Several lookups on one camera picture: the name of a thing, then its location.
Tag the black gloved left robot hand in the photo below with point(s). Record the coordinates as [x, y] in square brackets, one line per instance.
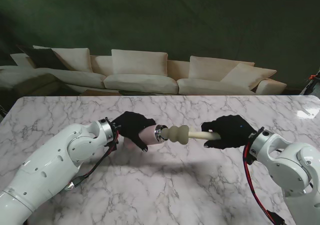
[132, 125]

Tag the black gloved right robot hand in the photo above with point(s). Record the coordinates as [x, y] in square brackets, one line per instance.
[232, 132]

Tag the pink thermos bottle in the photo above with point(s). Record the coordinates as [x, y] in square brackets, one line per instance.
[150, 136]

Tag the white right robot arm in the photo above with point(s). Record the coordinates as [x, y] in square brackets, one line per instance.
[295, 167]

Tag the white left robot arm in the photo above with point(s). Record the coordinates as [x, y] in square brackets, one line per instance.
[50, 167]

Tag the cream fabric sofa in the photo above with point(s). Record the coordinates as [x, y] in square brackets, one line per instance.
[140, 82]

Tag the cream sofa cushion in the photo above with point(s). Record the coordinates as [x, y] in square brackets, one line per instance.
[210, 66]
[75, 58]
[138, 62]
[250, 76]

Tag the white stand with orange clamp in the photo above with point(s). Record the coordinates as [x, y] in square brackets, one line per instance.
[308, 86]

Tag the dark brown cushion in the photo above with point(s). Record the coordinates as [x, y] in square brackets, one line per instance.
[45, 58]

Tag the small cream cushion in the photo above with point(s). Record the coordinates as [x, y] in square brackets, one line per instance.
[21, 59]

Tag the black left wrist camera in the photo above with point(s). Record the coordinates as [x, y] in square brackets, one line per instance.
[113, 146]

